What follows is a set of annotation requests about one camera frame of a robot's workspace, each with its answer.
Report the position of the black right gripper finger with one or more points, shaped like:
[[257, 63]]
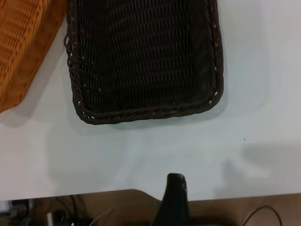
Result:
[[174, 202]]

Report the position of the dark brown wicker basket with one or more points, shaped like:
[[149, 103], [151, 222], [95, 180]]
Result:
[[141, 58]]

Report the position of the light brown wicker basket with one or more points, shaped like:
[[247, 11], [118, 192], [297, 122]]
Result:
[[18, 47]]

